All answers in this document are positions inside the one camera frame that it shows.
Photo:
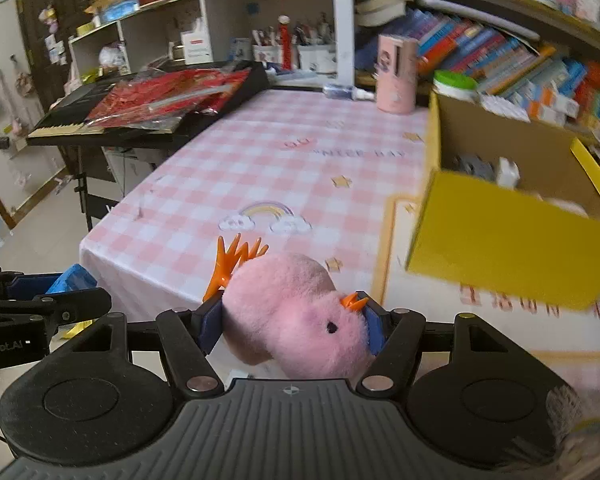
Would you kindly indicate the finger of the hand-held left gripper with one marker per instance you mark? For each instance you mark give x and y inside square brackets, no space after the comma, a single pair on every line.
[80,302]
[30,285]

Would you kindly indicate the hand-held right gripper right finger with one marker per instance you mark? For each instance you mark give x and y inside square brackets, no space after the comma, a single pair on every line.
[376,325]

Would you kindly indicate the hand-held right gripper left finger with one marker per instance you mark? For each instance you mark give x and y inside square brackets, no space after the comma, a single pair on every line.
[212,325]

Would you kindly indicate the pink plush chick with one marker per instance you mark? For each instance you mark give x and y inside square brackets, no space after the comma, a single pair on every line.
[290,310]

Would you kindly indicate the yellow cardboard box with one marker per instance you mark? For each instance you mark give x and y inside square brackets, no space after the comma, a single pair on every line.
[505,240]

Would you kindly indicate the grey purple pouch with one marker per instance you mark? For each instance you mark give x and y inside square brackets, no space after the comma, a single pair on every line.
[472,165]

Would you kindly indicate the yellow bag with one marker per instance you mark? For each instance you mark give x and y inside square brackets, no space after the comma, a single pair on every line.
[75,331]

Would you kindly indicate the black keyboard stand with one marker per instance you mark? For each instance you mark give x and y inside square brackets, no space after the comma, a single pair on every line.
[82,185]

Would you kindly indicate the pink checked tablecloth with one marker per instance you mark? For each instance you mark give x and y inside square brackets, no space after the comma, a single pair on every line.
[230,170]

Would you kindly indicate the black electronic keyboard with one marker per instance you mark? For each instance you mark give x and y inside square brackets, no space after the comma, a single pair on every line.
[65,110]

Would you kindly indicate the red packets in plastic bag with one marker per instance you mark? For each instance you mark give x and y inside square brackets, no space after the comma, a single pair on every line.
[145,95]

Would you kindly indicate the clear small bottle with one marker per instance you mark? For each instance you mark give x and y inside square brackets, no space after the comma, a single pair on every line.
[345,91]

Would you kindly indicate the white plastic bag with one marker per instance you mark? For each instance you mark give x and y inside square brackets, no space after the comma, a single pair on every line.
[112,57]

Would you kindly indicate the pink pen holder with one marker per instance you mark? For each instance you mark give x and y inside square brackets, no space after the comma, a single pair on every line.
[397,80]

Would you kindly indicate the white can with green lid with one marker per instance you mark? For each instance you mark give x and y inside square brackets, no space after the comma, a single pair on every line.
[455,85]

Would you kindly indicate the white wipes pack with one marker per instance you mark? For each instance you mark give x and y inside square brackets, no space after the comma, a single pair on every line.
[502,106]

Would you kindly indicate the gold tin can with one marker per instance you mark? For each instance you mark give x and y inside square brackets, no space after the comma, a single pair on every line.
[177,52]

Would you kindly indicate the white box with red label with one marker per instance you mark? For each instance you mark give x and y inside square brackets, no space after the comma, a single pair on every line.
[196,47]

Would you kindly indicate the row of books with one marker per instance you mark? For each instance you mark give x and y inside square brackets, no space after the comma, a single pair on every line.
[480,45]

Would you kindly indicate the white shelf unit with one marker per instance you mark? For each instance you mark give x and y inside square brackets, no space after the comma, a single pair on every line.
[342,20]

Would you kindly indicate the grey rolled tube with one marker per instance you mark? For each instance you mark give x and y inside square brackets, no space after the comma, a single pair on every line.
[480,16]

